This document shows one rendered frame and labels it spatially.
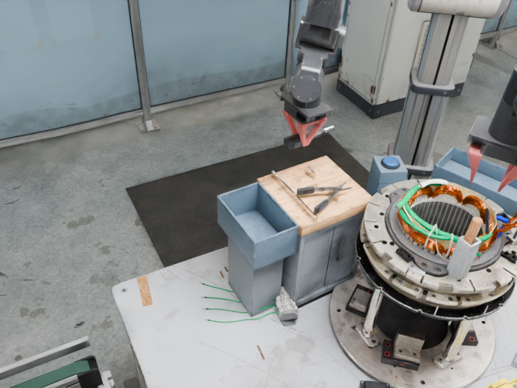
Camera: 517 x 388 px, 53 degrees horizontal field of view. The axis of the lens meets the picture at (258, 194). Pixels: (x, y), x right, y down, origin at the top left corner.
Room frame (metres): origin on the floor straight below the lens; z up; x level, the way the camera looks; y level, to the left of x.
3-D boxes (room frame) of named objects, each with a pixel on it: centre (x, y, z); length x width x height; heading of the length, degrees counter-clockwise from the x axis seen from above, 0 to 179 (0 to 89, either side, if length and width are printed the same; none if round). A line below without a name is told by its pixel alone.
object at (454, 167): (0.99, -0.56, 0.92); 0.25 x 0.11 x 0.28; 51
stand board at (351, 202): (0.92, -0.13, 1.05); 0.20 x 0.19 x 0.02; 122
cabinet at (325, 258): (0.92, -0.13, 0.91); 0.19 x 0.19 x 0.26; 32
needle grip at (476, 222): (0.65, -0.37, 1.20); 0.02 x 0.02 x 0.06
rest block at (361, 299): (0.80, -0.26, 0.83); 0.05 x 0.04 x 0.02; 153
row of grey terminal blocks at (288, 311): (0.79, -0.08, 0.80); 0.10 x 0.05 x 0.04; 13
